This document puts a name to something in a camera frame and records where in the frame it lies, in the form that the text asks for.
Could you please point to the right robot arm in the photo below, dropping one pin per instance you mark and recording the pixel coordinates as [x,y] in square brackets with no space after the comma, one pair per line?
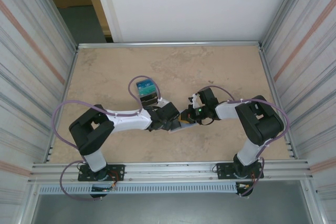
[231,110]

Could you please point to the thin aluminium table rail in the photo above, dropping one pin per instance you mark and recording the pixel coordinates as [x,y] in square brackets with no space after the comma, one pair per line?
[168,44]

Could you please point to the teal credit card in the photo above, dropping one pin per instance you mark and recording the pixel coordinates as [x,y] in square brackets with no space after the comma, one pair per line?
[148,92]

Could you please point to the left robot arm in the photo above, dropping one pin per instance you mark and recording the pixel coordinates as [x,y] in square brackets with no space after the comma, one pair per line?
[126,120]

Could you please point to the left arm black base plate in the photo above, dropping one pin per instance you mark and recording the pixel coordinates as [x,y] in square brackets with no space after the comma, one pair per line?
[118,172]

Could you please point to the wide aluminium extrusion rail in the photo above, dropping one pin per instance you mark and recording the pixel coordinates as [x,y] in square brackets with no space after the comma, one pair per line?
[168,172]

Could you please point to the aluminium corner post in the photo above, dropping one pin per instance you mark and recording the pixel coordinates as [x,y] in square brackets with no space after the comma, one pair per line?
[61,14]
[275,14]

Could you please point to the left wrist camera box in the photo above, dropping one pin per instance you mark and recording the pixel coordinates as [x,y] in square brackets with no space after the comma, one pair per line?
[162,101]

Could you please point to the black credit card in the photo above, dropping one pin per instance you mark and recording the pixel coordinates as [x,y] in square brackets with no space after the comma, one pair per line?
[148,101]

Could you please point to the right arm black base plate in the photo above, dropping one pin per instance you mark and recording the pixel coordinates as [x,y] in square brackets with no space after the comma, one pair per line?
[223,170]

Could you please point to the blue credit card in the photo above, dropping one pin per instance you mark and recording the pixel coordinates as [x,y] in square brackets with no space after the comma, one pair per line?
[145,85]

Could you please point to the small controller board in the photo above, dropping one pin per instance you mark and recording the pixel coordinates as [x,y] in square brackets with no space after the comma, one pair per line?
[103,188]
[244,186]

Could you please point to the white door frame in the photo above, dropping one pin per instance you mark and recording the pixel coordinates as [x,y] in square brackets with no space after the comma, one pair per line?
[109,11]

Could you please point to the beige leather card holder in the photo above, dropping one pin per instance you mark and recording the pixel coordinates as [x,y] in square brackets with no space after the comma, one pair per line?
[183,129]

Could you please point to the aluminium side rail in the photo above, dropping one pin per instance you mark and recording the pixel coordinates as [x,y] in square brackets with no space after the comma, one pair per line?
[265,64]

